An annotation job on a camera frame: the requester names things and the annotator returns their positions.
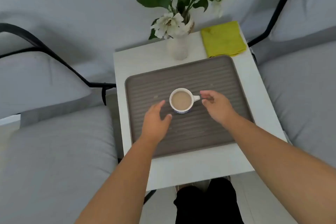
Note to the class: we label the person's left hand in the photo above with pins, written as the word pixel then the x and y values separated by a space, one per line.
pixel 155 126

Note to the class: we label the white blue-patterned cup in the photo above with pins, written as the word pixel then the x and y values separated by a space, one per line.
pixel 181 100

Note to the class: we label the grey ribbed tray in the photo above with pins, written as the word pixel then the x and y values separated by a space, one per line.
pixel 210 79

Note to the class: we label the person's black trousers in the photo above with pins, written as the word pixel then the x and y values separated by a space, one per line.
pixel 204 205

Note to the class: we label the person's right hand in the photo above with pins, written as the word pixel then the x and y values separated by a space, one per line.
pixel 219 108

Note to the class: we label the grey chair back cushion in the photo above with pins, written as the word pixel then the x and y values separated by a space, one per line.
pixel 307 8
pixel 31 82

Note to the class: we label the yellow cloth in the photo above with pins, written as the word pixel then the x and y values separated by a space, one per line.
pixel 223 38

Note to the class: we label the person's left forearm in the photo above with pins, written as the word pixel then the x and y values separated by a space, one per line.
pixel 123 187

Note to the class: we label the person's right forearm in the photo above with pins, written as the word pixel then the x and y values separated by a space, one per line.
pixel 275 174

